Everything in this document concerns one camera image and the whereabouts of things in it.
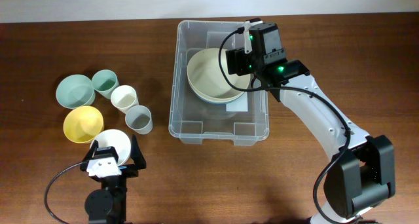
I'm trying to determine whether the mint green small bowl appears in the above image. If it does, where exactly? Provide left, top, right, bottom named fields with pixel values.
left=56, top=74, right=96, bottom=109

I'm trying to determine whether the yellow small bowl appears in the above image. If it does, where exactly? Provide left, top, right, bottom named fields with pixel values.
left=63, top=106, right=104, bottom=143

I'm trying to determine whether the cream white cup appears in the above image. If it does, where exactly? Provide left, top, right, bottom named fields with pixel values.
left=111, top=85, right=139, bottom=114

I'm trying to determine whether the beige large bowl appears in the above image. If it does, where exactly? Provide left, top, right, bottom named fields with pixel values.
left=187, top=48, right=244, bottom=104

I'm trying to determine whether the dark blue large bowl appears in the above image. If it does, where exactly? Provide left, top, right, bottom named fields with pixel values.
left=191, top=91, right=242, bottom=105

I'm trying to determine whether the clear plastic storage container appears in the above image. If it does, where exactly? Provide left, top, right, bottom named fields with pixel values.
left=168, top=20, right=269, bottom=146

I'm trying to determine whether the white small bowl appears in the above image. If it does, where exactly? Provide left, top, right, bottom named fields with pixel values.
left=90, top=129, right=131, bottom=166

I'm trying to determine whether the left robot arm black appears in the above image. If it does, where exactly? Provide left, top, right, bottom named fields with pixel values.
left=81, top=136, right=147, bottom=223

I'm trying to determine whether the mint green cup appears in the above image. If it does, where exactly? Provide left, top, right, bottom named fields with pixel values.
left=92, top=69, right=119, bottom=99

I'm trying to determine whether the grey cup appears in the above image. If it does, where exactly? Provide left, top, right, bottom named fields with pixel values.
left=125, top=105, right=153, bottom=135

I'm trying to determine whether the white label in container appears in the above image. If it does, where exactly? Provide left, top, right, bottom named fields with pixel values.
left=226, top=92, right=248, bottom=112

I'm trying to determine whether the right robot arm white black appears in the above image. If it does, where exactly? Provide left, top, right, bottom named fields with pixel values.
left=219, top=18, right=395, bottom=223

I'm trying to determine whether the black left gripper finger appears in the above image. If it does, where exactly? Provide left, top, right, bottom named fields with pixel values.
left=130, top=135, right=147, bottom=170
left=82, top=140, right=98, bottom=162

